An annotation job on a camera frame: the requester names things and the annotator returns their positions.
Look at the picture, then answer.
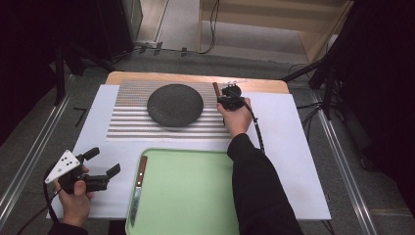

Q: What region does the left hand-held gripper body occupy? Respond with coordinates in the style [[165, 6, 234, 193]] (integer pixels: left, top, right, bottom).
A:
[[44, 149, 111, 194]]

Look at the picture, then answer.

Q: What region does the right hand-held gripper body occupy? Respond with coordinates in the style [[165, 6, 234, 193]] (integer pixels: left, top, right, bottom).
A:
[[216, 77, 250, 112]]

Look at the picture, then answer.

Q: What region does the wooden-handled steak knife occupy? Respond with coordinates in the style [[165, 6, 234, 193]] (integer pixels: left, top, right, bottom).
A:
[[129, 155, 149, 228]]

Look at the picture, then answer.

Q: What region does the black textured round plate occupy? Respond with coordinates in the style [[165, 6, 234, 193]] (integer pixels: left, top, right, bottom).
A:
[[146, 83, 205, 128]]

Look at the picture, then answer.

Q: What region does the light green tray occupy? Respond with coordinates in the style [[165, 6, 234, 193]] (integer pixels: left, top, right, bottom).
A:
[[124, 148, 241, 235]]

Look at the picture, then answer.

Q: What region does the person's right hand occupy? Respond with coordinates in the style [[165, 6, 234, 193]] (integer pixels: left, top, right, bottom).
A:
[[216, 97, 254, 138]]

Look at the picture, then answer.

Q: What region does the person's left hand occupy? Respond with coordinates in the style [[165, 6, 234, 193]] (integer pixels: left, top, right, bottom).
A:
[[53, 164, 95, 227]]

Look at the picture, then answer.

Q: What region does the wooden table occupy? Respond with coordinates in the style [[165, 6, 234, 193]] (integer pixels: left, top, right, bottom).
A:
[[105, 70, 291, 95]]

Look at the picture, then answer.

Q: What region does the striped woven placemat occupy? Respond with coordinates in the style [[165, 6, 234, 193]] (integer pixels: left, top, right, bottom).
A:
[[106, 79, 233, 141]]

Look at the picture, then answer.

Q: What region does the black metal stand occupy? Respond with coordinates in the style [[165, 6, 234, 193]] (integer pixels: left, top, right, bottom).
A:
[[53, 42, 115, 107], [281, 48, 344, 121]]

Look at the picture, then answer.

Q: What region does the white board sheet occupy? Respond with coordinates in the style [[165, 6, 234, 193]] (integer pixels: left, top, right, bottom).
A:
[[45, 83, 332, 221]]

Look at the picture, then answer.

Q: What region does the beige wooden counter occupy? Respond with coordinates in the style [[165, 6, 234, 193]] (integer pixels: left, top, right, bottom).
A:
[[197, 0, 356, 65]]

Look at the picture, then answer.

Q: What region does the black curtain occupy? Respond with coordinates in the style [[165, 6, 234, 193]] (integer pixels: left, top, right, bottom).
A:
[[326, 0, 415, 213], [0, 0, 99, 146]]

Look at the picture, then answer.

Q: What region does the black cabinet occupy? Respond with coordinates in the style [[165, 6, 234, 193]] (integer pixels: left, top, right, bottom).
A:
[[97, 0, 145, 62]]

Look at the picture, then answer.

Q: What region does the metal floor rail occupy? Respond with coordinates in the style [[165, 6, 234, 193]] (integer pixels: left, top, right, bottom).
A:
[[0, 92, 72, 226], [311, 91, 380, 235]]

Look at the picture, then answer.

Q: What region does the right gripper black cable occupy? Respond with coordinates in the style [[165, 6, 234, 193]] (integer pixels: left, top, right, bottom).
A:
[[228, 87, 266, 155]]

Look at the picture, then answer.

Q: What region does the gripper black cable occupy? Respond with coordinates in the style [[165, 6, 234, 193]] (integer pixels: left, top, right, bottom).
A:
[[228, 87, 266, 155], [16, 164, 63, 235]]

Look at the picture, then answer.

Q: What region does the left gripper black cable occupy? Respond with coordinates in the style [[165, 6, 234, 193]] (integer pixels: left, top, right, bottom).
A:
[[16, 164, 63, 235]]

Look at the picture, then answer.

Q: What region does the black floor cable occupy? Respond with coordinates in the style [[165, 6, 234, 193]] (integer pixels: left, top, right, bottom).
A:
[[295, 101, 327, 131]]

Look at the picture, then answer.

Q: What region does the black power cable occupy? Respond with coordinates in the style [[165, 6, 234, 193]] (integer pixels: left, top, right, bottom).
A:
[[199, 0, 220, 56]]

